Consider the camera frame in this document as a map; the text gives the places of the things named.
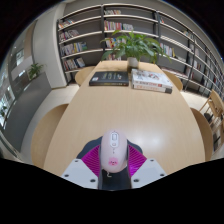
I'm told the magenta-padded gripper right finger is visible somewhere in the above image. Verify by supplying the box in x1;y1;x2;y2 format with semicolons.
127;143;168;189

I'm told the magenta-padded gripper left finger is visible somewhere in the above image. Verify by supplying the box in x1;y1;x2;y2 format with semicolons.
60;143;102;189

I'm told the pale pink computer mouse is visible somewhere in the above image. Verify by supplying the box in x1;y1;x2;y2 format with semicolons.
99;129;129;174

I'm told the red-spined book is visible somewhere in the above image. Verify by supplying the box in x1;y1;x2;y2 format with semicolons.
132;83;173;95

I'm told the white illustrated cover book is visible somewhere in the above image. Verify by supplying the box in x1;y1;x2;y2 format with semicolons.
130;68;174;89

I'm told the black hardcover book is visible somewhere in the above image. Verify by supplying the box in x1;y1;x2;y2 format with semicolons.
88;70;130;87

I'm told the small green floor plant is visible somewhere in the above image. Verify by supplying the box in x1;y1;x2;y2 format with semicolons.
27;62;44;80

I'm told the green potted plant, white pot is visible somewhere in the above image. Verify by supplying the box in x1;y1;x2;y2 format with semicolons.
100;29;171;72

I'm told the grey bookshelf unit with books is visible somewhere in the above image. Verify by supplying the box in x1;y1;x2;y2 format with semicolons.
56;3;224;94

